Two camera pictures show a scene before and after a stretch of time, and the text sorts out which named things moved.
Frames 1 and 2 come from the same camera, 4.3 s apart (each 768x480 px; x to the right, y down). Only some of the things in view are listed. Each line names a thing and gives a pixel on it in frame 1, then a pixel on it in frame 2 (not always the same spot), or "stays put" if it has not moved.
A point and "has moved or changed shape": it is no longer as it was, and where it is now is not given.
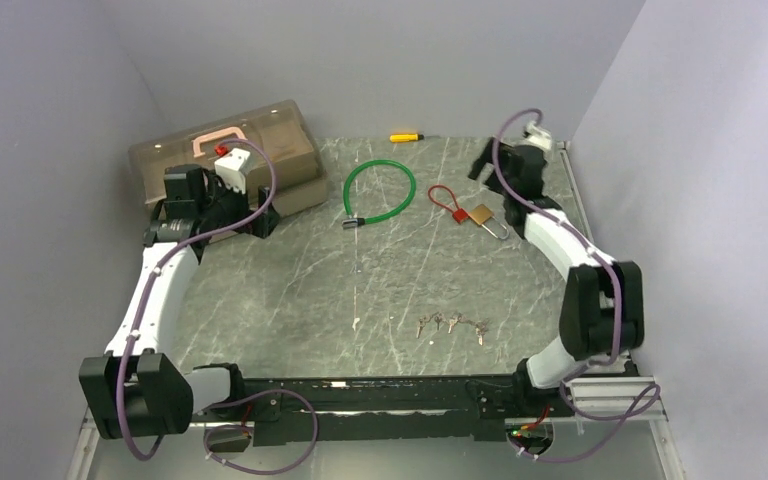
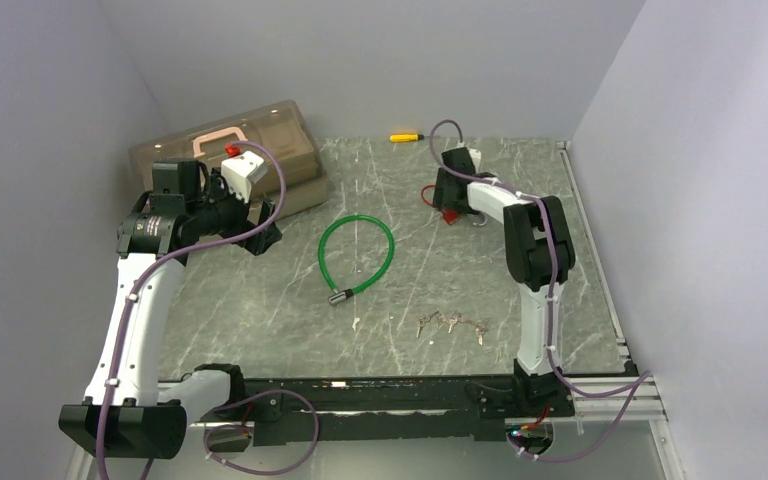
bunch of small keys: [481, 326] stays put
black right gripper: [484, 158] → [440, 196]
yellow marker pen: [408, 137] stays put
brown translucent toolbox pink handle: [280, 128] stays put
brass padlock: [481, 214] has moved or changed shape
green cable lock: [354, 222] → [338, 296]
